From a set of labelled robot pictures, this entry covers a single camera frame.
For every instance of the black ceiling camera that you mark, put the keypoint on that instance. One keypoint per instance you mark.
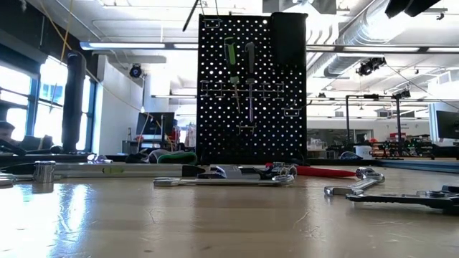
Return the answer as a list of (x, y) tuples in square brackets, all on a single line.
[(371, 66)]

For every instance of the dark sofa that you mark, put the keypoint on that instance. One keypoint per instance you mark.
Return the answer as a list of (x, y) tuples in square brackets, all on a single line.
[(36, 143)]

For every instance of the person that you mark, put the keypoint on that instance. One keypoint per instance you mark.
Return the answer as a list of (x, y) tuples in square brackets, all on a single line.
[(6, 130)]

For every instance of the black pegboard bin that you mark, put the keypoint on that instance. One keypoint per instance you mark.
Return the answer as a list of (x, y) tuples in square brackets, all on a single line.
[(288, 39)]

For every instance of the dark computer monitor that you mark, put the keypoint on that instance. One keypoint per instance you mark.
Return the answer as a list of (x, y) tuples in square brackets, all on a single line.
[(154, 123), (448, 124)]

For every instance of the round black wall camera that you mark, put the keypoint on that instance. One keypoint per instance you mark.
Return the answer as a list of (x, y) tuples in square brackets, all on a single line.
[(135, 71)]

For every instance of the grey-black green-cuffed work glove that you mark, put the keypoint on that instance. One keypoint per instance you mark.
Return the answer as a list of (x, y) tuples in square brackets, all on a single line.
[(179, 157), (138, 158)]

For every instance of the silver combination wrench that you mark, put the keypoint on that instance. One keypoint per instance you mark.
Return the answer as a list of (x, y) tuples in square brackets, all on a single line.
[(222, 182), (358, 184)]

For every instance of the black round pillar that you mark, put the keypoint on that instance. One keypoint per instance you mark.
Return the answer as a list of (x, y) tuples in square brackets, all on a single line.
[(73, 107)]

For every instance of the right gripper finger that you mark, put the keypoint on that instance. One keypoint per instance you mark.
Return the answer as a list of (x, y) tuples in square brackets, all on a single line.
[(396, 8), (423, 6)]

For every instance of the black pipe rig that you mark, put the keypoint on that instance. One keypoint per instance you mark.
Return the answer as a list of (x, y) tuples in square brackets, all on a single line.
[(398, 122)]

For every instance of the silver ventilation duct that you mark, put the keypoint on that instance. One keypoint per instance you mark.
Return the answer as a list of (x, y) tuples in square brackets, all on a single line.
[(358, 32)]

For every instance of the black perforated pegboard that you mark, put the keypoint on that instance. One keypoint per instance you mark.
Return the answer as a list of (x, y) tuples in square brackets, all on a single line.
[(222, 143)]

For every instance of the red utility knife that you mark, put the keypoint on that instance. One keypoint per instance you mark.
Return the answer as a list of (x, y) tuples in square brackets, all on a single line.
[(322, 172)]

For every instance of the cluttered workbench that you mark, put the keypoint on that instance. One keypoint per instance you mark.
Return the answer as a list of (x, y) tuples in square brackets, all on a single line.
[(401, 147)]

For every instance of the fluorescent ceiling light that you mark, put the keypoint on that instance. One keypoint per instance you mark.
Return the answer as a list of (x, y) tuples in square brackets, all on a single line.
[(380, 49), (125, 45)]

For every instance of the black aluminium frame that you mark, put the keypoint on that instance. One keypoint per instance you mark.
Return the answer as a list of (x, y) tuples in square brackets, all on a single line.
[(46, 158)]

